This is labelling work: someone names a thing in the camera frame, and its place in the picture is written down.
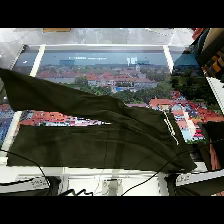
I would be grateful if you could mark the pink garment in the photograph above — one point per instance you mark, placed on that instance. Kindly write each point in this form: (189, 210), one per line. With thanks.
(214, 158)

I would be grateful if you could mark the silver frame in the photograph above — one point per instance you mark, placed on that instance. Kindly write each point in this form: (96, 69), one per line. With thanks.
(83, 176)

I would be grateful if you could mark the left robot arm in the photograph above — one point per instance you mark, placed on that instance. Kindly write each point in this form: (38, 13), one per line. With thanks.
(23, 185)

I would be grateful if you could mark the heap of clothes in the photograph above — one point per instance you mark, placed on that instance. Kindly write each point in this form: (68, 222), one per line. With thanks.
(213, 56)

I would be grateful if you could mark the black garment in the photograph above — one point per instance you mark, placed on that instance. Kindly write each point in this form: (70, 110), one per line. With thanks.
(213, 133)

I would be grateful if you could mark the dark green trousers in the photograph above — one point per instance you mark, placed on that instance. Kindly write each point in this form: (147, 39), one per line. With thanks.
(100, 146)

